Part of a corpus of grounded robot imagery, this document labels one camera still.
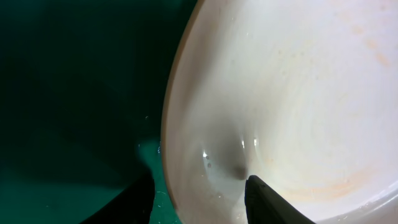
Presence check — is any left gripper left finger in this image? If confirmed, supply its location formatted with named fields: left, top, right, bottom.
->
left=81, top=172, right=155, bottom=224

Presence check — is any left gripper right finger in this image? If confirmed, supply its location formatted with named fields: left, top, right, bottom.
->
left=244, top=175, right=314, bottom=224

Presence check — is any white plate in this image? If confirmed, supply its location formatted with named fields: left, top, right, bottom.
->
left=161, top=0, right=397, bottom=223

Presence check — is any blue plastic tray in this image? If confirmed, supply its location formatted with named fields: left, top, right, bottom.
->
left=1, top=0, right=196, bottom=223

